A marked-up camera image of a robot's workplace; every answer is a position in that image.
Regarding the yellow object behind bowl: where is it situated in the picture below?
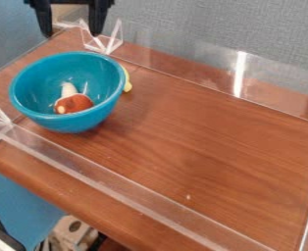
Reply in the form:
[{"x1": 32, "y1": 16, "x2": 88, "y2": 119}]
[{"x1": 120, "y1": 65, "x2": 132, "y2": 93}]

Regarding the white block with hole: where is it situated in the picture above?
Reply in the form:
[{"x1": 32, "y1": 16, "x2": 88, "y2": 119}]
[{"x1": 49, "y1": 216, "x2": 97, "y2": 251}]

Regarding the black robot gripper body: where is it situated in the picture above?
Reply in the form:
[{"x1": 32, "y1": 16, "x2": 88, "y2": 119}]
[{"x1": 24, "y1": 0, "x2": 115, "y2": 6}]

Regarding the blue bowl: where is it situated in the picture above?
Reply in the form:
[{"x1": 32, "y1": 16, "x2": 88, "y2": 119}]
[{"x1": 8, "y1": 51, "x2": 125, "y2": 133}]

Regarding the clear acrylic front barrier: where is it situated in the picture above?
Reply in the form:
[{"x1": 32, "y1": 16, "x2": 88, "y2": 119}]
[{"x1": 2, "y1": 124, "x2": 274, "y2": 251}]

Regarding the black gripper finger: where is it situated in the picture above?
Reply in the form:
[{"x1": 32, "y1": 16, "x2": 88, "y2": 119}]
[
  {"x1": 33, "y1": 0, "x2": 52, "y2": 37},
  {"x1": 89, "y1": 0, "x2": 108, "y2": 36}
]

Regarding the brown and white toy mushroom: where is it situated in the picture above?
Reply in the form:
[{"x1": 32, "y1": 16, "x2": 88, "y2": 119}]
[{"x1": 53, "y1": 82, "x2": 92, "y2": 115}]

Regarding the clear acrylic back barrier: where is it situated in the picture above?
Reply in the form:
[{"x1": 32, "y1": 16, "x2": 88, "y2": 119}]
[{"x1": 56, "y1": 0, "x2": 308, "y2": 126}]

